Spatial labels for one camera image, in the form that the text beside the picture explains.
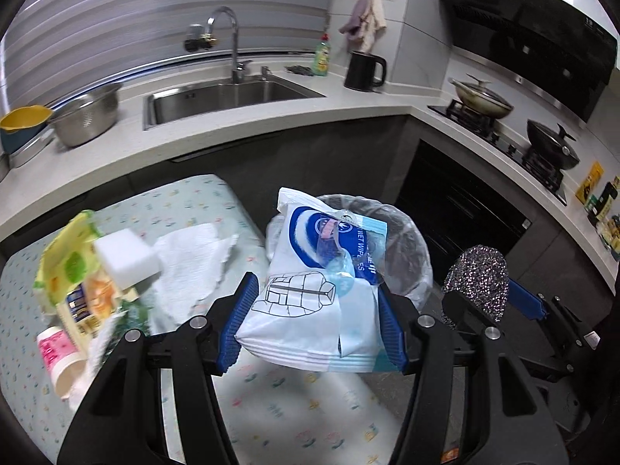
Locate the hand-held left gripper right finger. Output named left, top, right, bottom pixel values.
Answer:
left=378, top=286, right=570, bottom=465

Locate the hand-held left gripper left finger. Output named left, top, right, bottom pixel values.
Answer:
left=57, top=271, right=260, bottom=465

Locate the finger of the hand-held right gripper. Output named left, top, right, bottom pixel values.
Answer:
left=506, top=278, right=554, bottom=321
left=442, top=291, right=487, bottom=344

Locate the glittery silver scouring pad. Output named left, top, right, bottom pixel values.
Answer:
left=442, top=245, right=509, bottom=323

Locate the white blue wet wipes packet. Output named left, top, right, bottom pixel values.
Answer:
left=235, top=186, right=403, bottom=374

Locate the trash bin with plastic liner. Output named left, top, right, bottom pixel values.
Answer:
left=265, top=194, right=434, bottom=313

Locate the white sponge block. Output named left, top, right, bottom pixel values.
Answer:
left=94, top=230, right=163, bottom=284

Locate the white paper towel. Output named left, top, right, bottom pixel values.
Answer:
left=145, top=223, right=240, bottom=325

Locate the floral tablecloth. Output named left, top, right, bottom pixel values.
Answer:
left=0, top=174, right=461, bottom=465

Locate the black built-in oven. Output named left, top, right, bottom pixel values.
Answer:
left=394, top=138, right=534, bottom=272

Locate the black green packet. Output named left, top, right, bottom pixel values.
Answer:
left=584, top=181, right=618, bottom=226

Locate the yellow black packet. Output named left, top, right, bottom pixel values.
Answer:
left=575, top=161, right=605, bottom=204

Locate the black gas stove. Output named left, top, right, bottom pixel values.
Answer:
left=427, top=99, right=568, bottom=207

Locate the black frying pan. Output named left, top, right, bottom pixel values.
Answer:
left=526, top=119, right=581, bottom=170

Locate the yellow green snack packet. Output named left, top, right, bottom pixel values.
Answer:
left=33, top=209, right=141, bottom=344

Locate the white cup with pink label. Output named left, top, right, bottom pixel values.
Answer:
left=36, top=325, right=90, bottom=400

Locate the wok with glass lid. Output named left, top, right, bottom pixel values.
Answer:
left=448, top=75, right=515, bottom=118

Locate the stainless steel sink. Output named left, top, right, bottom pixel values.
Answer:
left=143, top=76, right=326, bottom=131

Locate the stainless steel colander bowl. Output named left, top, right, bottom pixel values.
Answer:
left=48, top=82, right=124, bottom=148

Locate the black kettle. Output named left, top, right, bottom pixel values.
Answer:
left=344, top=50, right=388, bottom=92

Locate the black range hood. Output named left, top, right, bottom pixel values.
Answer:
left=438, top=0, right=620, bottom=124

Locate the green dish soap bottle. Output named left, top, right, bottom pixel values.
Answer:
left=312, top=33, right=332, bottom=77

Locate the chrome faucet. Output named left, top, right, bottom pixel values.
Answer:
left=206, top=6, right=253, bottom=84

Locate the faucet water filter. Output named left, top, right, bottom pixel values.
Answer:
left=183, top=23, right=216, bottom=54

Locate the blue basin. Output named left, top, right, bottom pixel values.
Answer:
left=0, top=126, right=49, bottom=157

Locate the yellow bowl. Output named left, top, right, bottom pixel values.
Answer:
left=0, top=105, right=53, bottom=133

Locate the cream hanging cloth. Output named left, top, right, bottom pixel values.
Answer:
left=358, top=0, right=388, bottom=52

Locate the purple hanging cloth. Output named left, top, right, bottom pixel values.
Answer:
left=338, top=0, right=371, bottom=52

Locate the striped window blind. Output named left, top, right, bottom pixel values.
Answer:
left=0, top=0, right=350, bottom=107

